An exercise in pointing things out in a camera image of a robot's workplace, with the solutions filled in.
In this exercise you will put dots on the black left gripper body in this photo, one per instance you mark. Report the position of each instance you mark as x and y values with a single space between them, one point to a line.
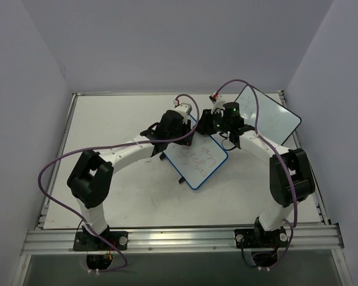
187 134

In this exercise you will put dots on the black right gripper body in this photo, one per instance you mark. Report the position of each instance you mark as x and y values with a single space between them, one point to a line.
203 126

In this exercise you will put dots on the blue-framed whiteboard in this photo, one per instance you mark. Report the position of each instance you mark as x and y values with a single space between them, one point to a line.
199 161

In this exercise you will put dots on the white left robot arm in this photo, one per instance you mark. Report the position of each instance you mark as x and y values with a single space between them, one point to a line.
91 176

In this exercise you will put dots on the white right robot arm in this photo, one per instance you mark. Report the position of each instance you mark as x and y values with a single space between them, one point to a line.
290 178

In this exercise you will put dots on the black-framed whiteboard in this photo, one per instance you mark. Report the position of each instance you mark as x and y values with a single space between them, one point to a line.
275 121

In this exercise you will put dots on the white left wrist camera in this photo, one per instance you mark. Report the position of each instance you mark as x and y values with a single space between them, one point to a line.
183 109

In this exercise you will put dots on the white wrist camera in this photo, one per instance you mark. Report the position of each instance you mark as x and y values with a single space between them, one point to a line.
183 109
217 101

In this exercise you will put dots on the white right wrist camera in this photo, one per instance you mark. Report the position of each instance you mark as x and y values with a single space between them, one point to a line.
217 101

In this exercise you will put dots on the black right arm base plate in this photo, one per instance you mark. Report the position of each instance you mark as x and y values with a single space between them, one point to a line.
251 238

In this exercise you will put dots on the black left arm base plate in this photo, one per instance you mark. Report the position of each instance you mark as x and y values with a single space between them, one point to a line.
84 241

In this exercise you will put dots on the aluminium front rail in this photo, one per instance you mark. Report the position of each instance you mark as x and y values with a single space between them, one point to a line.
180 240

